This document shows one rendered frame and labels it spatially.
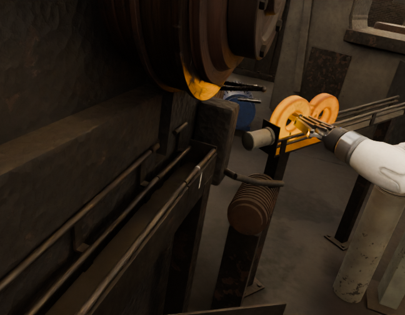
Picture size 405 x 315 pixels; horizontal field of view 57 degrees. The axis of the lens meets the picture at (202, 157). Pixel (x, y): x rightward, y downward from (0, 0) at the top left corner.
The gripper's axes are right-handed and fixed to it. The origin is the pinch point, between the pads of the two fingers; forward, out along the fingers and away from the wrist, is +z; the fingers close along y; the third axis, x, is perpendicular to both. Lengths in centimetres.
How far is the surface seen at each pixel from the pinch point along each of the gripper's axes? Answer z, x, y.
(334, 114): -1.4, -1.2, 20.9
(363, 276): -31, -58, 33
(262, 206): -14.4, -21.5, -19.1
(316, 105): -1.1, 2.9, 9.5
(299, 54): 144, -21, 171
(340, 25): 121, 9, 183
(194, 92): -22, 19, -57
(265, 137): -2.2, -5.6, -12.3
